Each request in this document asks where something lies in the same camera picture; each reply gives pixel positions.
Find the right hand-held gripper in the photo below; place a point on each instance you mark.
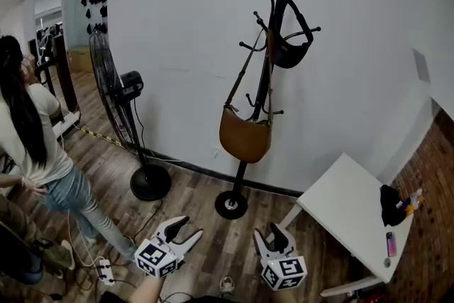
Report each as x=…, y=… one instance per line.
x=283, y=269

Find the black bag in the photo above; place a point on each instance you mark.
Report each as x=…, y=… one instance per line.
x=289, y=55

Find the group of black wall hats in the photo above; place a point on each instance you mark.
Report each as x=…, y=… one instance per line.
x=95, y=10

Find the pink smartphone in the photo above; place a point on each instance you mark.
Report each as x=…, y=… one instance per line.
x=391, y=244

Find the black cloth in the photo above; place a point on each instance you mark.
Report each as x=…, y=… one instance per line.
x=390, y=209

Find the brown leather bag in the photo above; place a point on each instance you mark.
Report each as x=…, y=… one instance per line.
x=244, y=138

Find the white table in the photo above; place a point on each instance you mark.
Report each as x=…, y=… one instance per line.
x=347, y=198

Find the person's white shoe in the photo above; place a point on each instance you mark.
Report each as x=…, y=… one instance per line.
x=226, y=285

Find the person's left forearm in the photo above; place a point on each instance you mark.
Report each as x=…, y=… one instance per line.
x=147, y=291

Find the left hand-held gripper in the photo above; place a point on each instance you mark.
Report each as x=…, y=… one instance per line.
x=156, y=259

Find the black coat rack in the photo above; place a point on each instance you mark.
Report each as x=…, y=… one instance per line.
x=263, y=96

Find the white power strip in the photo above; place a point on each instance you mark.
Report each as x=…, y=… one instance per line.
x=105, y=271

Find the grey wall panel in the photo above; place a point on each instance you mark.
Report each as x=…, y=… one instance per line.
x=421, y=65

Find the black standing fan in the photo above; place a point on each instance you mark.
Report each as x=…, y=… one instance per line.
x=117, y=99

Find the dark wooden frame stand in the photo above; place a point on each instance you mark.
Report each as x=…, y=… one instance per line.
x=65, y=81

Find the cardboard box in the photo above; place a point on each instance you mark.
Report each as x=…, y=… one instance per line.
x=81, y=61

